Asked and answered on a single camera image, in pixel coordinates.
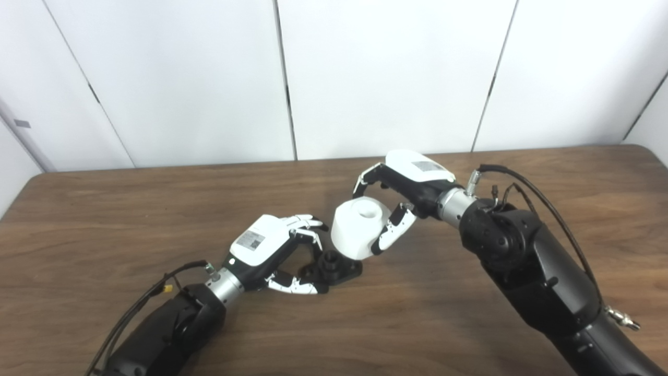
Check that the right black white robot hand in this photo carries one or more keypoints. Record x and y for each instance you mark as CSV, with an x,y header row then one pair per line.
x,y
417,172

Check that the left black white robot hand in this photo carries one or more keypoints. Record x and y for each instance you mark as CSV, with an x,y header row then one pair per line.
x,y
258,240

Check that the black plastic holder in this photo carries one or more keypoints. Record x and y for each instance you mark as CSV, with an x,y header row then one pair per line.
x,y
342,269

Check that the round white plastic piece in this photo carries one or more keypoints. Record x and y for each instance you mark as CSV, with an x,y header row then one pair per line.
x,y
355,235

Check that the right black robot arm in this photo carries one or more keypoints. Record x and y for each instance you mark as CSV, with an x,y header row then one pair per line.
x,y
532,266

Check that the small grey wall tag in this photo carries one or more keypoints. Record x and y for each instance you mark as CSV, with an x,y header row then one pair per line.
x,y
22,124

